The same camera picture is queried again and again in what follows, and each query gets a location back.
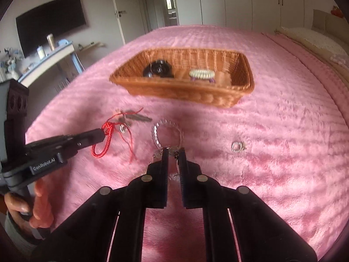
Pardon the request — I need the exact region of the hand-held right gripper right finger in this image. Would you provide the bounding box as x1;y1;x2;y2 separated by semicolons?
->
178;147;318;262

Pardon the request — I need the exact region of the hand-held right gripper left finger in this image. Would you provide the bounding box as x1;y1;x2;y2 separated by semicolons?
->
30;147;171;262

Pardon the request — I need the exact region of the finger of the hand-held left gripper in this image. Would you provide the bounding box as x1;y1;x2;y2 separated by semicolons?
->
68;128;108;150

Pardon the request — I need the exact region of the red cord bracelet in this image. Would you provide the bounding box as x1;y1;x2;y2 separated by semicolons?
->
91;106;145;165

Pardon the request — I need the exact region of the clear crystal bead bracelet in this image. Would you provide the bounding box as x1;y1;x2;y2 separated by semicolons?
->
151;119;184;159

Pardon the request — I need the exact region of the brown wicker basket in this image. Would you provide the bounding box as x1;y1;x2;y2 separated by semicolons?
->
109;48;255;109

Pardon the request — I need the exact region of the person's left hand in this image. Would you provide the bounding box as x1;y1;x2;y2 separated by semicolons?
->
4;180;54;229

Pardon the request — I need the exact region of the grey metal pendant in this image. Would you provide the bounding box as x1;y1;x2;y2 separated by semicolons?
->
117;109;153;124

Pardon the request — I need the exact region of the white desk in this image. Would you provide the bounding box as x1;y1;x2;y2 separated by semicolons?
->
18;42;86;88

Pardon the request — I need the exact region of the flower vase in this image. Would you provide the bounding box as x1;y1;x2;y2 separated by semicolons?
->
0;48;23;80

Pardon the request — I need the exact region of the pink fluffy blanket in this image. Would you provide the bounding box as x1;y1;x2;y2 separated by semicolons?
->
24;24;349;262

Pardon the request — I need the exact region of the white door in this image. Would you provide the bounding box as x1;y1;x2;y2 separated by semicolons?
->
109;0;150;46

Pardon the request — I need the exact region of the white wardrobe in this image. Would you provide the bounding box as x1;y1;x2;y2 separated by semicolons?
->
173;0;328;36

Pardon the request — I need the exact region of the cream pillow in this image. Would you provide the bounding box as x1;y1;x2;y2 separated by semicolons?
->
275;27;349;62

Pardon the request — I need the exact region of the beige headboard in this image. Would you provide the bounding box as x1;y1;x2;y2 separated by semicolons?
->
312;9;349;34

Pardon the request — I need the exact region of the silver ring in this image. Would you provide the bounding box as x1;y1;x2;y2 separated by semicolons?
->
231;141;247;153

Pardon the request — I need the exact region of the small wall shelf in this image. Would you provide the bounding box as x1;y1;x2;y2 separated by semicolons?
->
77;42;101;52

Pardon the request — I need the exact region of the white pearl bracelet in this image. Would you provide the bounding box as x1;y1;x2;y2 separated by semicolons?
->
189;69;216;84

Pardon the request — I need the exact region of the black bead bracelet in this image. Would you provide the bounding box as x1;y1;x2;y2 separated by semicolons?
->
142;59;174;79

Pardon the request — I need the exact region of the black wall television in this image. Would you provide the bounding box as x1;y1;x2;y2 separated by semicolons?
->
15;0;87;59

